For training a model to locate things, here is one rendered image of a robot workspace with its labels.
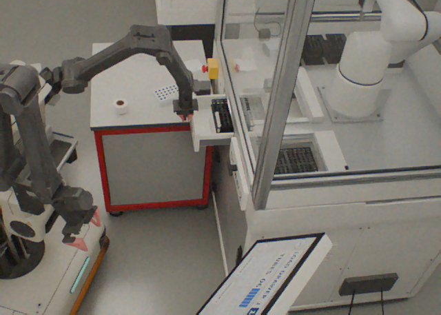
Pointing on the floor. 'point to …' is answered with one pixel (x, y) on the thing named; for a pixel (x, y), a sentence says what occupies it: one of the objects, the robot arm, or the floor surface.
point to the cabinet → (409, 259)
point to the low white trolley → (147, 138)
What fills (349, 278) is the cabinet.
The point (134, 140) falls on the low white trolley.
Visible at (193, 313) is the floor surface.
